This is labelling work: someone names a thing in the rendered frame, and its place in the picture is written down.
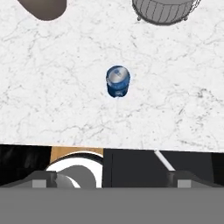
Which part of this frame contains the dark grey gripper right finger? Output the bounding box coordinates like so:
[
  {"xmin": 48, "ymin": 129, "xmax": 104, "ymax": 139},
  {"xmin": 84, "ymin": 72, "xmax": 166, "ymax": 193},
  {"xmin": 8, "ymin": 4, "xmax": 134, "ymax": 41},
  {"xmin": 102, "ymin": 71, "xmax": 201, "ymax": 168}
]
[{"xmin": 166, "ymin": 171, "xmax": 224, "ymax": 189}]

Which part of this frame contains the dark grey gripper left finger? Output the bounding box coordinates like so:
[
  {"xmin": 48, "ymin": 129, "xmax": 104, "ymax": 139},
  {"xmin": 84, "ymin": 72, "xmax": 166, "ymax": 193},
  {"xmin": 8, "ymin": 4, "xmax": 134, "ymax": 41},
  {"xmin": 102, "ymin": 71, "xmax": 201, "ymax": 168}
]
[{"xmin": 0, "ymin": 171, "xmax": 58, "ymax": 189}]

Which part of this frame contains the black drawer front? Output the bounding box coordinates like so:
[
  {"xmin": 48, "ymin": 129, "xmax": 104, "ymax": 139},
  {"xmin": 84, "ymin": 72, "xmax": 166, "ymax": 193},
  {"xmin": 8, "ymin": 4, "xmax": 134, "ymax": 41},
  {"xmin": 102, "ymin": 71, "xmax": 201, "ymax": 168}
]
[{"xmin": 102, "ymin": 148, "xmax": 224, "ymax": 189}]

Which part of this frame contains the white round plate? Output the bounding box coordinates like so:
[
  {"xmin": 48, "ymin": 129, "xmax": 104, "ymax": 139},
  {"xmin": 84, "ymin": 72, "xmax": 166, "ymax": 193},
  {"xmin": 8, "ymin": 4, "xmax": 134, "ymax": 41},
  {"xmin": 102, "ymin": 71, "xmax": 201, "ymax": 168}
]
[{"xmin": 45, "ymin": 150, "xmax": 105, "ymax": 189}]

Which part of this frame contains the blue drink can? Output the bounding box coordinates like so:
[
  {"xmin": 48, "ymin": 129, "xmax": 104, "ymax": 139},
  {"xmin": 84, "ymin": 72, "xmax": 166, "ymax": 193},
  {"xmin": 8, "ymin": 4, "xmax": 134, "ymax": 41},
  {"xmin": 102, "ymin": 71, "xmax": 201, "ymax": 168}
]
[{"xmin": 105, "ymin": 65, "xmax": 131, "ymax": 99}]

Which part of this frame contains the brown rounded object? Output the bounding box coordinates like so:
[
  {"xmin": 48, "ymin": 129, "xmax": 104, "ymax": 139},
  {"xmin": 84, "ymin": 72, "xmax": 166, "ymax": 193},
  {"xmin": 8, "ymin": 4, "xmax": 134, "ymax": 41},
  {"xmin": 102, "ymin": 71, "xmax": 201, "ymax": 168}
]
[{"xmin": 17, "ymin": 0, "xmax": 68, "ymax": 22}]

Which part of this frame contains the silver drawer handle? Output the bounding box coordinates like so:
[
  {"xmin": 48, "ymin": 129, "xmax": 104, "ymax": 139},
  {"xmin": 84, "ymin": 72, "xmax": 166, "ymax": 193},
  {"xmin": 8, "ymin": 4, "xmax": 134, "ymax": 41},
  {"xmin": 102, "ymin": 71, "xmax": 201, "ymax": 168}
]
[{"xmin": 153, "ymin": 150, "xmax": 176, "ymax": 172}]

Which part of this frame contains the grey wire basket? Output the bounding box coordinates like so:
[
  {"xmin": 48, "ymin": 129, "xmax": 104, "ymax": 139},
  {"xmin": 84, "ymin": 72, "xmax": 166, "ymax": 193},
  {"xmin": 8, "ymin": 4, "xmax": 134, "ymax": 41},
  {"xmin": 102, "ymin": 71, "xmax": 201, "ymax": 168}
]
[{"xmin": 131, "ymin": 0, "xmax": 202, "ymax": 26}]

